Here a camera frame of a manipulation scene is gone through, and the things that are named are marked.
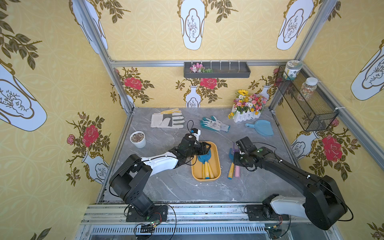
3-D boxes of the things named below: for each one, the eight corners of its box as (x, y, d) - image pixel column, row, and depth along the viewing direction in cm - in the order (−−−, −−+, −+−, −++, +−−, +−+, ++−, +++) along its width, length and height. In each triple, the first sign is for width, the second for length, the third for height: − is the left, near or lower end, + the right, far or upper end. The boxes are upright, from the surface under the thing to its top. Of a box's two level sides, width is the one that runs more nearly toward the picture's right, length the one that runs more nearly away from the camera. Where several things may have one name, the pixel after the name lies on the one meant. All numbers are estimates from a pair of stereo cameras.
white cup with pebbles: (131, 149, 100) (127, 143, 94) (135, 138, 106) (131, 131, 100) (146, 149, 100) (142, 142, 94) (148, 138, 106) (145, 131, 100)
